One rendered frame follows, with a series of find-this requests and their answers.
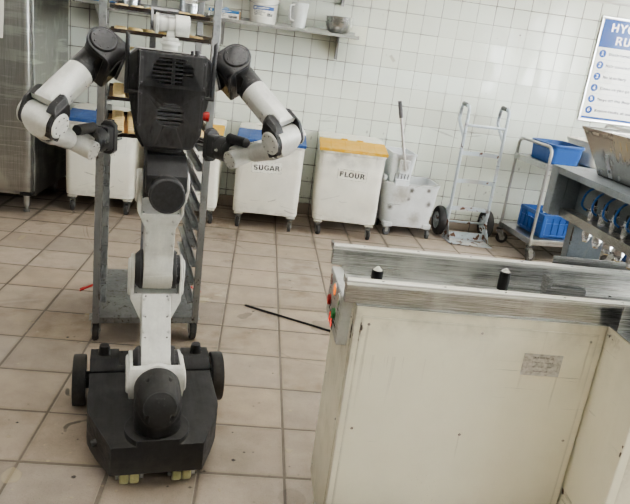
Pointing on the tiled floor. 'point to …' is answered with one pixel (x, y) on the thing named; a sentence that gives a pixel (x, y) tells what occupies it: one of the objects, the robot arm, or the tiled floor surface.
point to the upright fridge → (14, 12)
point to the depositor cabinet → (614, 424)
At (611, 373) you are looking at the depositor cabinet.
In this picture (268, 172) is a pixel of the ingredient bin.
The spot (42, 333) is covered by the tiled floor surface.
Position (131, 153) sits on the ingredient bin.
